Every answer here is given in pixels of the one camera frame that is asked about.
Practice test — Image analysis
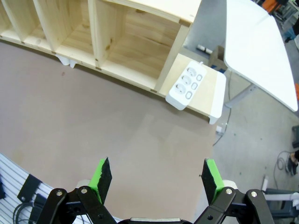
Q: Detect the white ribbed aluminium base plate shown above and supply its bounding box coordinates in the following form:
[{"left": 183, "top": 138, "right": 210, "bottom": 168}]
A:
[{"left": 0, "top": 153, "right": 91, "bottom": 224}]

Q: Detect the white table top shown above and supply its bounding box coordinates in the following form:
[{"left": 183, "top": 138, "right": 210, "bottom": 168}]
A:
[{"left": 223, "top": 0, "right": 299, "bottom": 112}]

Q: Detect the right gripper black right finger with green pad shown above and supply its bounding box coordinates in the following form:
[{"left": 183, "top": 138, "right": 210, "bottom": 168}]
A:
[{"left": 193, "top": 158, "right": 274, "bottom": 224}]

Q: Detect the black flat bracket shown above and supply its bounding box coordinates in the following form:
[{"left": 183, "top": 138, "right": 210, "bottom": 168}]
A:
[{"left": 17, "top": 174, "right": 43, "bottom": 203}]

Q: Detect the grey coiled floor cable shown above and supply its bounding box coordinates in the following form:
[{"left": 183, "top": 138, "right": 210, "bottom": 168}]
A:
[{"left": 273, "top": 150, "right": 295, "bottom": 187}]

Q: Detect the brown cardboard box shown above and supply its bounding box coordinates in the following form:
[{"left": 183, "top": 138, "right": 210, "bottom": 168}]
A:
[{"left": 208, "top": 45, "right": 228, "bottom": 72}]

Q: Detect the white adapter on floor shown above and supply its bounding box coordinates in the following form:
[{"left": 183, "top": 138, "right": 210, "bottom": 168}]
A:
[{"left": 197, "top": 44, "right": 214, "bottom": 54}]

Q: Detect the white riser stand wooden top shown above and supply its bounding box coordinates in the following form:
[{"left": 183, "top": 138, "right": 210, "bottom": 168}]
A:
[{"left": 56, "top": 54, "right": 71, "bottom": 67}]

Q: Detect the black thin cable bundle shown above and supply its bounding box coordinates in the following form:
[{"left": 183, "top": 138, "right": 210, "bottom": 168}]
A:
[{"left": 13, "top": 202, "right": 43, "bottom": 224}]

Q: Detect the white three-socket power strip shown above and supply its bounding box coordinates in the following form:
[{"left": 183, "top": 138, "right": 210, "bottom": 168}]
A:
[{"left": 165, "top": 61, "right": 208, "bottom": 111}]

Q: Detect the light wooden four-compartment shelf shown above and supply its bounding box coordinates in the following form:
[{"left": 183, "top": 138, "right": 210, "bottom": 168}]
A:
[{"left": 0, "top": 0, "right": 203, "bottom": 98}]

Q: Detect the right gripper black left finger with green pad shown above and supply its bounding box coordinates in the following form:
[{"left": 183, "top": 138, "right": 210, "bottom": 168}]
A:
[{"left": 41, "top": 156, "right": 117, "bottom": 224}]

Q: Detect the grey black machine base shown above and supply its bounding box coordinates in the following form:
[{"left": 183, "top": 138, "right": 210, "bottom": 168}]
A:
[{"left": 263, "top": 188, "right": 299, "bottom": 224}]

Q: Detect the grey metal table leg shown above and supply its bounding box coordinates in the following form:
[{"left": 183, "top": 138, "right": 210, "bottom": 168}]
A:
[{"left": 224, "top": 83, "right": 259, "bottom": 108}]

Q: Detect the thin white floor cable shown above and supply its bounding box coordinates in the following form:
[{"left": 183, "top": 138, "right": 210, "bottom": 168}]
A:
[{"left": 212, "top": 71, "right": 232, "bottom": 147}]

